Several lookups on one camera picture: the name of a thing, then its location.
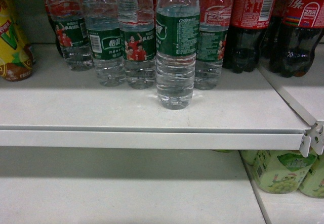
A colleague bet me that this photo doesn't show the yellow lemon tea bottle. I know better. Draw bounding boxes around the yellow lemon tea bottle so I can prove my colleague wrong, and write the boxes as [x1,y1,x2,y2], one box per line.
[1,0,34,82]

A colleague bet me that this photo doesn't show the right cola bottle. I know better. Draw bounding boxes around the right cola bottle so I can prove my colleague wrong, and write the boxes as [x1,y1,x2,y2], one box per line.
[269,0,323,77]

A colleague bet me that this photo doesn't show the barcode label water bottle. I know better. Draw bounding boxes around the barcode label water bottle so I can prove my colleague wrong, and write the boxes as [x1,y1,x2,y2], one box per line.
[82,0,126,86]

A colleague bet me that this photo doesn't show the green grape drink bottle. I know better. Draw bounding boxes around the green grape drink bottle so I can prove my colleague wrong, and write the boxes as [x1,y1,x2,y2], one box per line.
[299,154,323,199]
[252,150,317,194]

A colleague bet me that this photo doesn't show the left green grape drink bottle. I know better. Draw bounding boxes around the left green grape drink bottle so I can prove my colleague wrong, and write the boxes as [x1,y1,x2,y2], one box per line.
[252,150,317,194]

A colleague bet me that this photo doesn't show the far left water bottle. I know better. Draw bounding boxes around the far left water bottle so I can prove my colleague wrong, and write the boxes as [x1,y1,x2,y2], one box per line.
[46,0,93,71]

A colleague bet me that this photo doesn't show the left cola bottle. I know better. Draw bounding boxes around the left cola bottle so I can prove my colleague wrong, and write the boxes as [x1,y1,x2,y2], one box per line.
[223,0,276,73]

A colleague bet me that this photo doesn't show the white right adjoining shelf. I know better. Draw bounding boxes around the white right adjoining shelf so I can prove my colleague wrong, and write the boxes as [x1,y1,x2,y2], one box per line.
[258,43,323,155]

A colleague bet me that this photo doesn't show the right green grape drink bottle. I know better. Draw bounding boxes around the right green grape drink bottle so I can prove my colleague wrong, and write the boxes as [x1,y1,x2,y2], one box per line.
[299,154,323,199]

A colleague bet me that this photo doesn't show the white metal upper shelf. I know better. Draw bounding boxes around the white metal upper shelf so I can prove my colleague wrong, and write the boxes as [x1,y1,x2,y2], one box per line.
[1,44,311,153]

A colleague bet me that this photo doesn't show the athletes label water bottle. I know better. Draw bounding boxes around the athletes label water bottle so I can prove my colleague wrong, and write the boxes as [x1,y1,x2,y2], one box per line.
[117,0,156,89]

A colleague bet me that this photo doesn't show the cola bottle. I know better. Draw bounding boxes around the cola bottle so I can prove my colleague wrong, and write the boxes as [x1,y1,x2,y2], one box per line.
[223,0,276,73]
[269,0,323,77]

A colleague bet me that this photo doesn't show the green label water bottle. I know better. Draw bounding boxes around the green label water bottle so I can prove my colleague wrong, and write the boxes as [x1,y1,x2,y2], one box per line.
[155,0,200,110]

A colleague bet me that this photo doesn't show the right water bottle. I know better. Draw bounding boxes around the right water bottle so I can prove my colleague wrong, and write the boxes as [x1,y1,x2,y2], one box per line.
[194,0,232,90]

